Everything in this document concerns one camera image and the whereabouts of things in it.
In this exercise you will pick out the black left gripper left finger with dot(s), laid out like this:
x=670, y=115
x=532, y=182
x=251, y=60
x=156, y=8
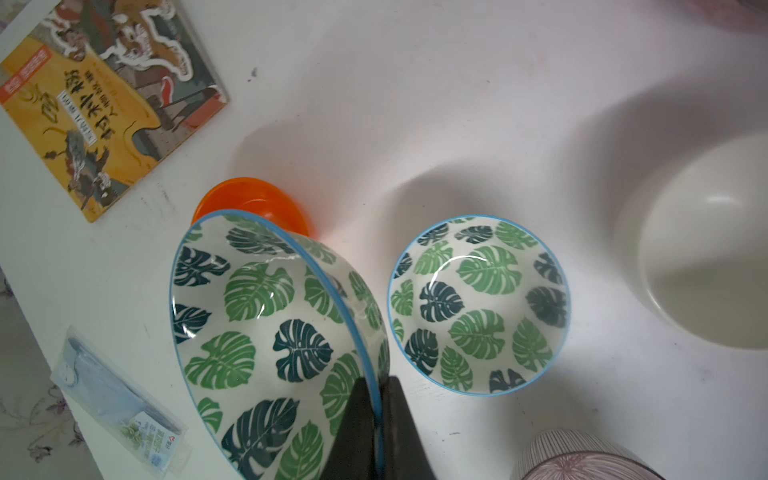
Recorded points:
x=352, y=455

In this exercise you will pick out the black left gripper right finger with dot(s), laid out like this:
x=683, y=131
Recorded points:
x=403, y=454

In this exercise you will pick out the green leaf bowl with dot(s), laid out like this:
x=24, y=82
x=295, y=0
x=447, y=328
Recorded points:
x=272, y=329

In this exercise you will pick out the pink striped bowl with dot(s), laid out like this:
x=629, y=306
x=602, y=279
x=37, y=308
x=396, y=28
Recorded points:
x=576, y=454

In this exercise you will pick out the green leaf bowl resting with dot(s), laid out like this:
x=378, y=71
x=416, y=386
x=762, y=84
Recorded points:
x=479, y=305

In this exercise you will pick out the orange plastic bowl far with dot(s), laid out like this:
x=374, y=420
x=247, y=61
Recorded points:
x=257, y=197

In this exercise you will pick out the white ceramic bowl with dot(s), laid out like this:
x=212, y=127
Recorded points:
x=691, y=243

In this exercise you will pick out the yellow illustrated children's book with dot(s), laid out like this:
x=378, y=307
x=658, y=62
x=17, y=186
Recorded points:
x=106, y=90

